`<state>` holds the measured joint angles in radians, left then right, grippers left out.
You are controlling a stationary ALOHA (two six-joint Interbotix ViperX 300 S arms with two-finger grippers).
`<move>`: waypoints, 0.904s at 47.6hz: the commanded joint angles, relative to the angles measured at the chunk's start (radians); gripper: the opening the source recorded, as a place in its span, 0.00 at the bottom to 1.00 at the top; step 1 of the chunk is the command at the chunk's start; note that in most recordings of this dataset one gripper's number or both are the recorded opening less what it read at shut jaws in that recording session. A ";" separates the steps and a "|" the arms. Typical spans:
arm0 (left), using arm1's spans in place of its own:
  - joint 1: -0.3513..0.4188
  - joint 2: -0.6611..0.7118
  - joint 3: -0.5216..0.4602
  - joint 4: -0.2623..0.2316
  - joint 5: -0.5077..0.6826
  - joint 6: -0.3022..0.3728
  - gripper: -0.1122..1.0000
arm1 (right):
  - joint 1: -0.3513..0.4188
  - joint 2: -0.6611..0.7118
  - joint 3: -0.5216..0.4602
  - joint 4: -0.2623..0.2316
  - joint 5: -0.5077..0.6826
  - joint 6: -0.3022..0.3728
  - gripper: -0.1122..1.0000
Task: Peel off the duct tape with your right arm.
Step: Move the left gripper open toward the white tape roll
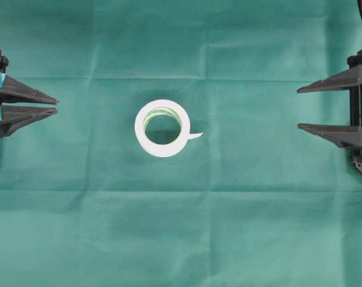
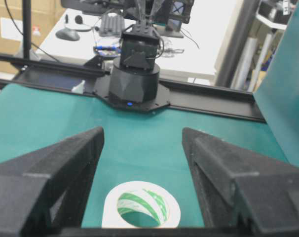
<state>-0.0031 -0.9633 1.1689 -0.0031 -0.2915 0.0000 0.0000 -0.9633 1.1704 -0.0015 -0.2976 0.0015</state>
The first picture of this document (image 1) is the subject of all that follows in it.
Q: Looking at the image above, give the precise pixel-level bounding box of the green table cloth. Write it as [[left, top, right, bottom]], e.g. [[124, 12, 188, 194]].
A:
[[0, 1, 362, 286]]

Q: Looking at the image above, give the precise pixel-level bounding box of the white duct tape roll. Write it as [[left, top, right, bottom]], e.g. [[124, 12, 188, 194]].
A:
[[134, 99, 203, 158]]

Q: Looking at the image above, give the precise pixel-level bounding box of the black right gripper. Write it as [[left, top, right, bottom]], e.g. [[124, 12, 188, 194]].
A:
[[297, 50, 362, 174]]

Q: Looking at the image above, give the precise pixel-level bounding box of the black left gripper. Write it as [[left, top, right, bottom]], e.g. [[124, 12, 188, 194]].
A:
[[0, 49, 58, 137]]

